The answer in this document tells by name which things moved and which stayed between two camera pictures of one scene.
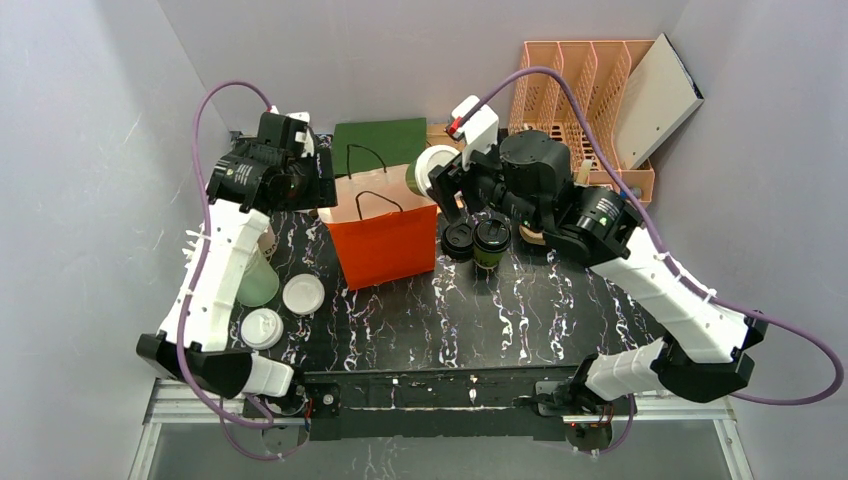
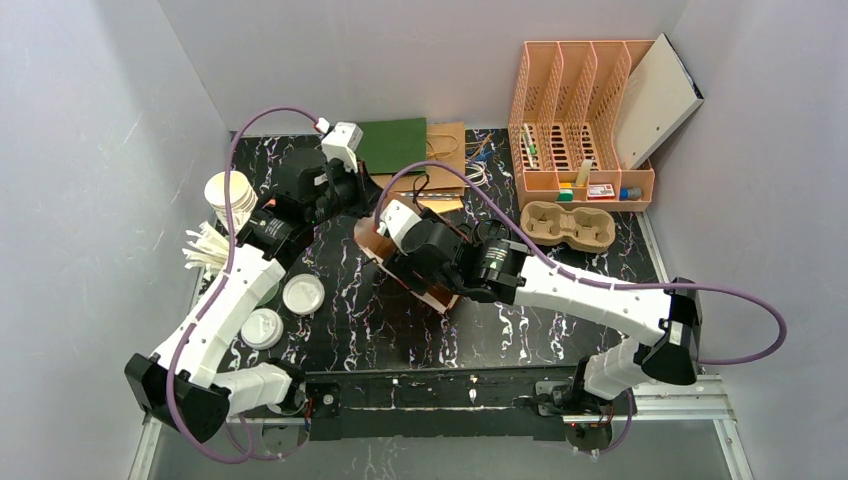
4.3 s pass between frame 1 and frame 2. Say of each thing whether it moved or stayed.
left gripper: moved
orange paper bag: moved
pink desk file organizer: stayed
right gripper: moved
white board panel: stayed
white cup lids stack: stayed
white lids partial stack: stayed
